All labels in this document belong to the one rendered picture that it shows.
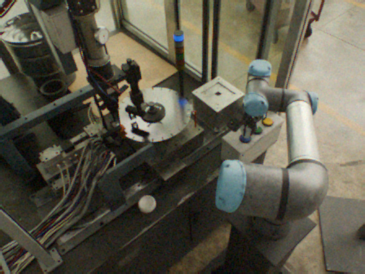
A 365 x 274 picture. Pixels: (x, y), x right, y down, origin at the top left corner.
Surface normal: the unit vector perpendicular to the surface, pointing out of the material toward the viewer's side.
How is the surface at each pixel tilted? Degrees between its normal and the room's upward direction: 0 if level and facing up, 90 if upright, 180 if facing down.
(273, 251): 0
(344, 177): 0
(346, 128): 0
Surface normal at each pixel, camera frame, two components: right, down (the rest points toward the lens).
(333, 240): -0.04, -0.64
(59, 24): 0.64, 0.58
